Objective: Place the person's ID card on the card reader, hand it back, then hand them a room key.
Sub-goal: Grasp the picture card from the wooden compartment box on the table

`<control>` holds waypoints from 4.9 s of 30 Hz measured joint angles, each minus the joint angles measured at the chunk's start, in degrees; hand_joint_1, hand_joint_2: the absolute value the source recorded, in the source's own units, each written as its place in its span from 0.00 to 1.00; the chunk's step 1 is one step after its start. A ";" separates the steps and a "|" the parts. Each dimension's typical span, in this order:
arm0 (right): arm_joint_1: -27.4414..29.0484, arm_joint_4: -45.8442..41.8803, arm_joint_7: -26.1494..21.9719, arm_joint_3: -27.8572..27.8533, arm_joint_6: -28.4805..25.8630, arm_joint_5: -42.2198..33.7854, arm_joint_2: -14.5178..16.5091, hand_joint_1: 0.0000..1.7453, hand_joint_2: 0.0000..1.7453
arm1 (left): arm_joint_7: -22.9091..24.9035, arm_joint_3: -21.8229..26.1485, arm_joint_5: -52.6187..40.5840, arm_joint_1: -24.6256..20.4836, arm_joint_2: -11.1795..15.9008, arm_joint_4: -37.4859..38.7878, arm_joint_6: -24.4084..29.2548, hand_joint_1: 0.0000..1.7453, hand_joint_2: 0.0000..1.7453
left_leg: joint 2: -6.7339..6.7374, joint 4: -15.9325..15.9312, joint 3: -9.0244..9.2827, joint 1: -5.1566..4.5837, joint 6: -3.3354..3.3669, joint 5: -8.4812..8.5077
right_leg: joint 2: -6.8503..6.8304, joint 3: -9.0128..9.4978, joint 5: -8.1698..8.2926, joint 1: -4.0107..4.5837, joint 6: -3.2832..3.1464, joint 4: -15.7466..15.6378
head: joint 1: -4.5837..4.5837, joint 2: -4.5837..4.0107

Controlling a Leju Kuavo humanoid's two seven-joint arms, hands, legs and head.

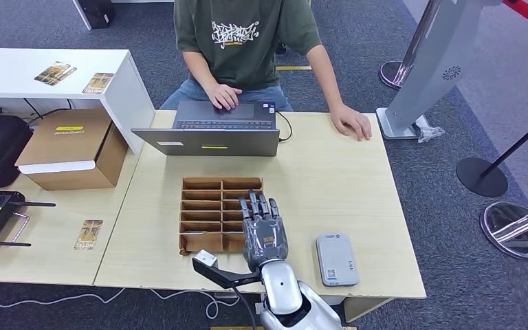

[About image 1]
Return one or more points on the beige desk leg panel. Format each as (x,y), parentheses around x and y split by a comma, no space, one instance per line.
(364,309)

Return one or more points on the chrome stanchion with mirror base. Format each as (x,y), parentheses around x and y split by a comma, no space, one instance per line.
(514,232)

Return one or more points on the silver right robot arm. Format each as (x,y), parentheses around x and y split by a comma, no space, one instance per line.
(287,296)

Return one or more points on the yellow floor tape strip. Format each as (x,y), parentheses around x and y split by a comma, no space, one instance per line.
(294,68)

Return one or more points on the golden ID card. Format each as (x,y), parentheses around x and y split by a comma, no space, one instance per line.
(97,84)

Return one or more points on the black computer tower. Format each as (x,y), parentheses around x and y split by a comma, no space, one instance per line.
(95,12)

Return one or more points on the black stanchion with round base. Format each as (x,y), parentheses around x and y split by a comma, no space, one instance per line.
(480,175)

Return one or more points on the person's right forearm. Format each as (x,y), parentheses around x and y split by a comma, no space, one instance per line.
(200,70)

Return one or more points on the grey laptop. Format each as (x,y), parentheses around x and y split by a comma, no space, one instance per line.
(209,143)

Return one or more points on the person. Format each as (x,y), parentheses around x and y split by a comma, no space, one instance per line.
(241,54)

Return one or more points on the person's right hand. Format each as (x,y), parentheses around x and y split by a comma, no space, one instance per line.
(224,96)

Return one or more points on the person's left hand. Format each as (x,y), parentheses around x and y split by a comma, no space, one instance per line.
(349,121)

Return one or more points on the grey power adapter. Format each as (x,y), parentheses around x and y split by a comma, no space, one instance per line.
(225,296)

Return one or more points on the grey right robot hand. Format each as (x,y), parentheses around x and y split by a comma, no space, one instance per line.
(264,237)

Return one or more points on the room key card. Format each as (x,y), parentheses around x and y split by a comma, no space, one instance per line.
(195,233)

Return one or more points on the chrome stanchion post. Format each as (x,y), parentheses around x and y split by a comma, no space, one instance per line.
(416,41)

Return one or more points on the person's left forearm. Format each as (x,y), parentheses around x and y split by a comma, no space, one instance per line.
(327,77)

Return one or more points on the white shelf unit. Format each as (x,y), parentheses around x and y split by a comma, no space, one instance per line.
(18,73)

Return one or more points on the grey card reader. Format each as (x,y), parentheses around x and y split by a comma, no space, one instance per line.
(337,259)

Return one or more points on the clear plastic bag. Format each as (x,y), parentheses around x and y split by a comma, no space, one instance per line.
(428,133)

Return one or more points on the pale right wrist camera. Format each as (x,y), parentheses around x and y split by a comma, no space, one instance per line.
(205,259)

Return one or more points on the wooden card organizer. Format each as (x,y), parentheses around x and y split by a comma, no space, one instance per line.
(205,214)

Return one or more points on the grey kiosk stand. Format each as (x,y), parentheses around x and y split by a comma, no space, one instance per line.
(432,68)

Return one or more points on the brown cardboard box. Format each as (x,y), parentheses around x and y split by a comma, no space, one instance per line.
(70,141)

